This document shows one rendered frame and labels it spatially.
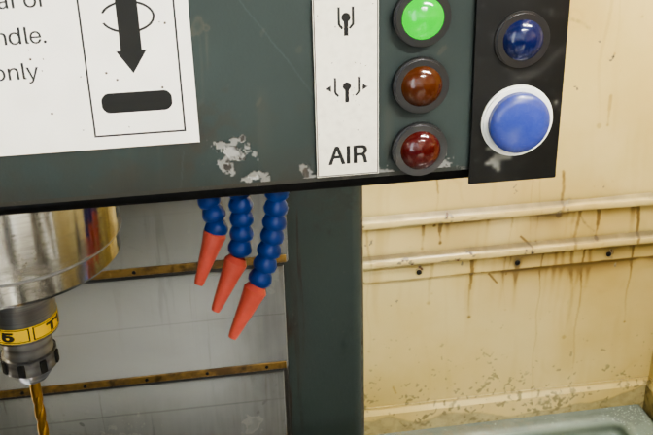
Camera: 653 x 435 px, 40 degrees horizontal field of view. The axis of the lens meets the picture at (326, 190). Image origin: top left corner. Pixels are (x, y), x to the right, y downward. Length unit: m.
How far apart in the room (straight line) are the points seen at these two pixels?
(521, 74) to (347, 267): 0.82
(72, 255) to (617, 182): 1.28
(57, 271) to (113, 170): 0.19
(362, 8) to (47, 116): 0.15
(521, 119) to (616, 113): 1.25
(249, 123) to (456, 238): 1.26
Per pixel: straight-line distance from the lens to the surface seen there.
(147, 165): 0.43
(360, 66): 0.42
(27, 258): 0.60
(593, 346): 1.90
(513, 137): 0.44
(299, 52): 0.41
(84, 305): 1.20
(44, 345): 0.70
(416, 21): 0.41
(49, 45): 0.41
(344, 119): 0.42
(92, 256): 0.63
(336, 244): 1.21
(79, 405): 1.29
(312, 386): 1.33
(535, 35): 0.43
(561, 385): 1.92
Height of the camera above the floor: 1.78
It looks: 23 degrees down
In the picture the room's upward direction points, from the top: 1 degrees counter-clockwise
